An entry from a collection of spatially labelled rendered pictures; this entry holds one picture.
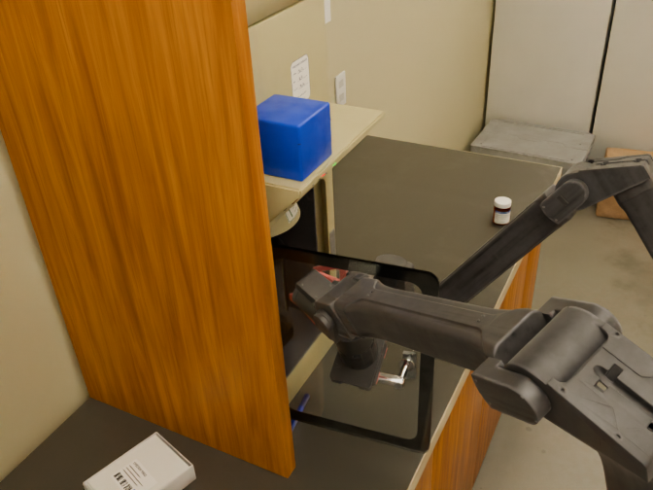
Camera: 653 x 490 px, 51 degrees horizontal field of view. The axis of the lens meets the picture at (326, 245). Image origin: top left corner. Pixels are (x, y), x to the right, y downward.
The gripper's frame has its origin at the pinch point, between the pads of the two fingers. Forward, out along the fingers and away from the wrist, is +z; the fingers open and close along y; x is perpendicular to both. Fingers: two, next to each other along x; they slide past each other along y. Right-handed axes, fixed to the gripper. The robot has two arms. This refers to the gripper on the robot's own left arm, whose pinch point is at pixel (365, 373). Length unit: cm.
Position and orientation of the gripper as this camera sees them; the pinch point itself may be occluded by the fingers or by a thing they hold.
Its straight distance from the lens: 112.6
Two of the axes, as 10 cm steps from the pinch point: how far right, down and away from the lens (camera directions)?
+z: 1.7, 5.2, 8.4
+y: -3.1, 8.3, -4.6
